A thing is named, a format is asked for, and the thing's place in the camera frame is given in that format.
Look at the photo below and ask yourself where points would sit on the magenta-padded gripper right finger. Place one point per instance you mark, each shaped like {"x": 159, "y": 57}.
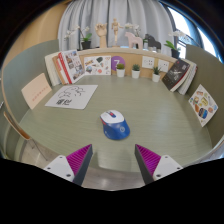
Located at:
{"x": 166, "y": 165}

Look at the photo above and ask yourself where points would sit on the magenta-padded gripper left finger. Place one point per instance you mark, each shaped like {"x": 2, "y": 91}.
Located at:
{"x": 58, "y": 166}

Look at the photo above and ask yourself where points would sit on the blue and white computer mouse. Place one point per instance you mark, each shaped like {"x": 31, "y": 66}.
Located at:
{"x": 115, "y": 126}

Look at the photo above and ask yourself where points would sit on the white mouse pad with drawing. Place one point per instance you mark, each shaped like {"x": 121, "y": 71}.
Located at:
{"x": 71, "y": 96}

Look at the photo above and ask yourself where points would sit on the colourful sticker sheet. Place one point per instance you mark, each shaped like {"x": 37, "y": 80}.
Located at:
{"x": 203, "y": 105}

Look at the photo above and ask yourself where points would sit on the beige card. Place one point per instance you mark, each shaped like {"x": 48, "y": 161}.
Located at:
{"x": 36, "y": 90}

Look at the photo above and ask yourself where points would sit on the small plant in white pot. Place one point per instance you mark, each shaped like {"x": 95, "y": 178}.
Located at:
{"x": 135, "y": 73}
{"x": 120, "y": 72}
{"x": 156, "y": 77}

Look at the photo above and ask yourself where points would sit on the black cover book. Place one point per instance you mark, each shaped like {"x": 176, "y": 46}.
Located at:
{"x": 175, "y": 75}

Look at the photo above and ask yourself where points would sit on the tan book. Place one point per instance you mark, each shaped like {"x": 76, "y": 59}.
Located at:
{"x": 58, "y": 70}

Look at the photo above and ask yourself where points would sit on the white book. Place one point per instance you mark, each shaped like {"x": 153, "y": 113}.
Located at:
{"x": 50, "y": 68}

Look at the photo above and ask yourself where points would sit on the green felt desk partition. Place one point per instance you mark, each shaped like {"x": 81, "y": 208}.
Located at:
{"x": 23, "y": 66}
{"x": 206, "y": 73}

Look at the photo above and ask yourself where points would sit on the red-spined photo cover book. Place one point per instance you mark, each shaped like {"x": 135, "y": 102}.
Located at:
{"x": 73, "y": 65}

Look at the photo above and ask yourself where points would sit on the white sticker sheet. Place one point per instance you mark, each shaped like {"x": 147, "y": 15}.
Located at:
{"x": 97, "y": 65}

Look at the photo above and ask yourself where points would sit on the white orchid in dark pot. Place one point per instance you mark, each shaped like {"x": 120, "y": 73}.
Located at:
{"x": 175, "y": 52}

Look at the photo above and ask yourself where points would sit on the purple round number sign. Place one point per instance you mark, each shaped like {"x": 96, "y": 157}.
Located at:
{"x": 118, "y": 60}

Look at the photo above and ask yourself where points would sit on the black horse figure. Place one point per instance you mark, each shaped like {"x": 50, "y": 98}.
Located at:
{"x": 152, "y": 41}

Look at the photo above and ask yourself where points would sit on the white orchid in black pot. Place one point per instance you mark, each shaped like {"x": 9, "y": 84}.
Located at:
{"x": 86, "y": 44}

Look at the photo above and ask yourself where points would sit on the pink horse figure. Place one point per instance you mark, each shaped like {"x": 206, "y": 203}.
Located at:
{"x": 133, "y": 40}

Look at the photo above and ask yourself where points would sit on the white orchid flowers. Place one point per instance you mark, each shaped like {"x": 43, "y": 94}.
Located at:
{"x": 136, "y": 28}

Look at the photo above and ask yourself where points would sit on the wooden hand model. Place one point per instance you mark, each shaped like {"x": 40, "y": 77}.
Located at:
{"x": 101, "y": 33}

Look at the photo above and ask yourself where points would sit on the window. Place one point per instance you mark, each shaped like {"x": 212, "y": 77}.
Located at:
{"x": 180, "y": 23}

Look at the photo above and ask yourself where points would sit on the wooden mannequin figure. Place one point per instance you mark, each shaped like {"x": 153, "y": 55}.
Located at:
{"x": 115, "y": 30}

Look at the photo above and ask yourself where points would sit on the grey curtain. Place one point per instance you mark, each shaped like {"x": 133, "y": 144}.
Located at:
{"x": 140, "y": 13}

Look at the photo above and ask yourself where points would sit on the white wall outlet plate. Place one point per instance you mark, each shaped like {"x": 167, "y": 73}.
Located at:
{"x": 163, "y": 65}
{"x": 148, "y": 62}

